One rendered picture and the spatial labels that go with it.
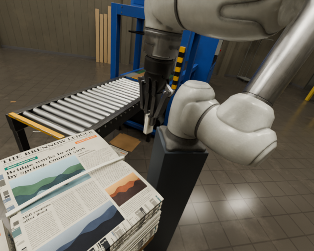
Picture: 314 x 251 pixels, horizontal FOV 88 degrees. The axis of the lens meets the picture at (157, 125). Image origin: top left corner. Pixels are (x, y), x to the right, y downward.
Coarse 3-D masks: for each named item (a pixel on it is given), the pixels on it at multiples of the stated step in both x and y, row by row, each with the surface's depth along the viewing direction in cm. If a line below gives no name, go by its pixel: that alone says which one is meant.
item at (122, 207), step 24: (120, 168) 48; (96, 192) 41; (120, 192) 42; (144, 192) 43; (48, 216) 34; (72, 216) 35; (96, 216) 36; (120, 216) 36; (144, 216) 38; (24, 240) 30; (48, 240) 31; (72, 240) 31; (96, 240) 32; (120, 240) 34; (144, 240) 46
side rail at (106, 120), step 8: (128, 104) 144; (136, 104) 149; (144, 104) 167; (120, 112) 129; (128, 112) 140; (136, 112) 156; (104, 120) 116; (112, 120) 120; (120, 120) 132; (88, 128) 105; (96, 128) 106; (104, 128) 114; (112, 128) 125; (104, 136) 118
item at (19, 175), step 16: (48, 144) 52; (64, 144) 53; (80, 144) 54; (96, 144) 55; (0, 160) 44; (16, 160) 45; (32, 160) 46; (48, 160) 46; (64, 160) 47; (80, 160) 48; (96, 160) 50; (0, 176) 40; (16, 176) 41; (32, 176) 42; (48, 176) 42; (64, 176) 43; (0, 192) 37; (16, 192) 38
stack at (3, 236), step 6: (0, 222) 52; (0, 228) 51; (0, 234) 49; (6, 234) 52; (0, 240) 48; (6, 240) 49; (12, 240) 56; (0, 246) 47; (6, 246) 47; (12, 246) 53
